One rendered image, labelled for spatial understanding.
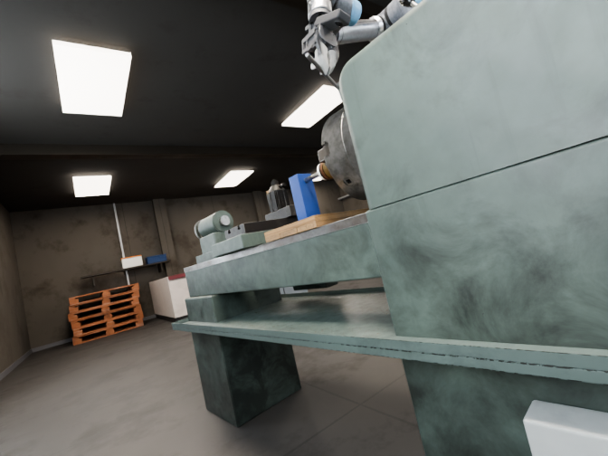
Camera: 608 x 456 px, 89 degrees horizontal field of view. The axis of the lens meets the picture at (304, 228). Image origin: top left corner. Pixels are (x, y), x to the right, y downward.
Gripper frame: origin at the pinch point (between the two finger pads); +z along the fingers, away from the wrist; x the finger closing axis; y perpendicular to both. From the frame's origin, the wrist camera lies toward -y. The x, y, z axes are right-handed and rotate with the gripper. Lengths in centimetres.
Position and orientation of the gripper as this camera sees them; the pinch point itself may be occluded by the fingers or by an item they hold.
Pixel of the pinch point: (328, 70)
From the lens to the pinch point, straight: 100.4
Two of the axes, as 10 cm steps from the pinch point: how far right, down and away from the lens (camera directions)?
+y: -6.4, 2.0, 7.4
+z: 0.4, 9.7, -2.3
